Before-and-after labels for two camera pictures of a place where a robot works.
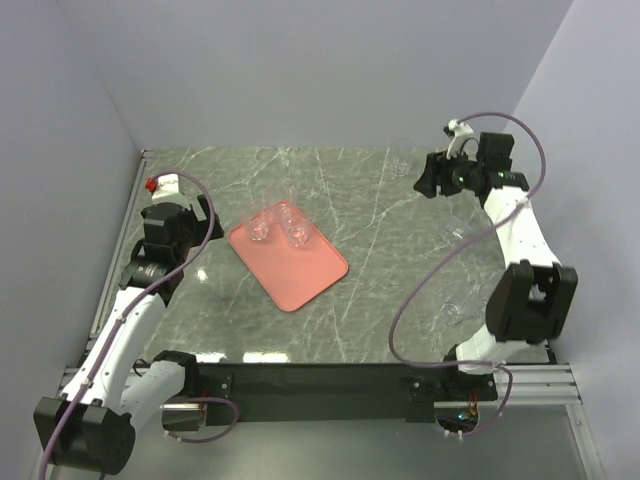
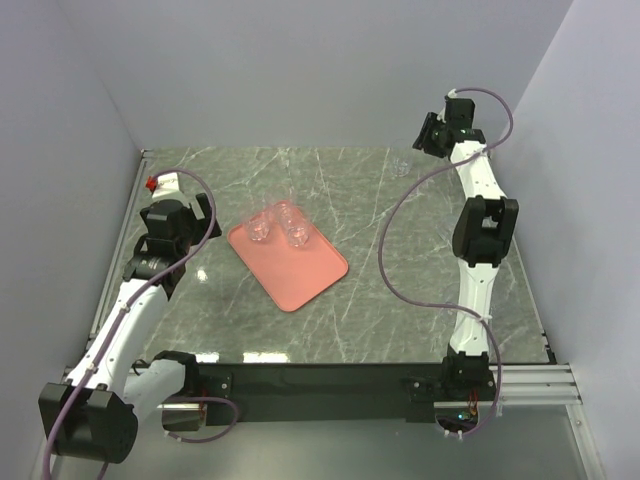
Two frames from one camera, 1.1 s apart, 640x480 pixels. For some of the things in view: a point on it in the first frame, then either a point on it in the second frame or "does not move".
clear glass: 402,155 does not move
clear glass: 281,203 does not move
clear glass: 259,227 does not move
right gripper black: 437,166 to 422,140
